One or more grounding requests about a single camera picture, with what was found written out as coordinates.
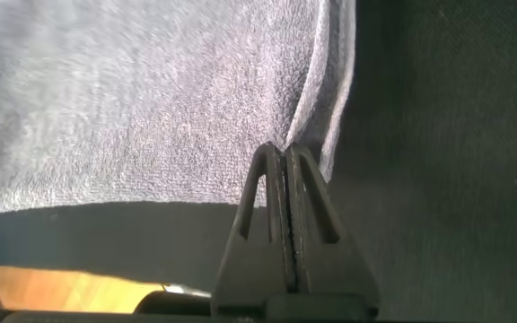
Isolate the black fabric table cover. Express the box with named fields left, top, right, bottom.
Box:
left=0, top=0, right=517, bottom=323

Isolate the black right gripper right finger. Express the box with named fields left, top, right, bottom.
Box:
left=285, top=142, right=380, bottom=315

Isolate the grey terry towel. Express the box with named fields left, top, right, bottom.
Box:
left=0, top=0, right=357, bottom=220

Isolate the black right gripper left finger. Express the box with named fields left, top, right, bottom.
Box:
left=211, top=142, right=295, bottom=315

